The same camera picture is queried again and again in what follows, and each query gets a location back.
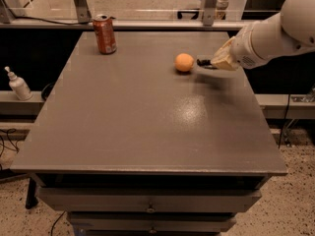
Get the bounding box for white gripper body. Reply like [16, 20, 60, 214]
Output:
[230, 22, 273, 69]

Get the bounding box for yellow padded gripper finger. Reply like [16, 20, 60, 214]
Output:
[211, 37, 239, 71]

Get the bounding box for black rxbar chocolate wrapper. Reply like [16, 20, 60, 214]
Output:
[197, 59, 216, 70]

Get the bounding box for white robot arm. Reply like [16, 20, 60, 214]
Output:
[211, 0, 315, 71]

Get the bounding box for orange fruit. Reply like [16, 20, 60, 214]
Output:
[174, 53, 194, 72]

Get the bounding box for red soda can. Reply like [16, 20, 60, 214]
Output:
[93, 15, 117, 54]

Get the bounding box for grey lower drawer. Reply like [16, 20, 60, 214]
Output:
[68, 212, 236, 232]

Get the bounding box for grey drawer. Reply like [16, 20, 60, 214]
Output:
[37, 188, 261, 213]
[68, 212, 236, 232]

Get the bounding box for white pump bottle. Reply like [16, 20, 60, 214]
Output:
[5, 66, 32, 101]

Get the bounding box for grey upper drawer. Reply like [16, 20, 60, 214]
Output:
[37, 188, 261, 213]

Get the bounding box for black table leg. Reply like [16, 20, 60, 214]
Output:
[26, 179, 38, 209]

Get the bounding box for right metal frame bracket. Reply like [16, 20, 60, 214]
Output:
[202, 0, 218, 26]

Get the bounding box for metal frame bracket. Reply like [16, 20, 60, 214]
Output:
[202, 0, 218, 26]
[73, 0, 92, 24]

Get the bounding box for left metal frame bracket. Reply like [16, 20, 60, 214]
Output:
[73, 0, 92, 24]

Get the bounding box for black floor cables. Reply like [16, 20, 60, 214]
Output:
[0, 128, 21, 172]

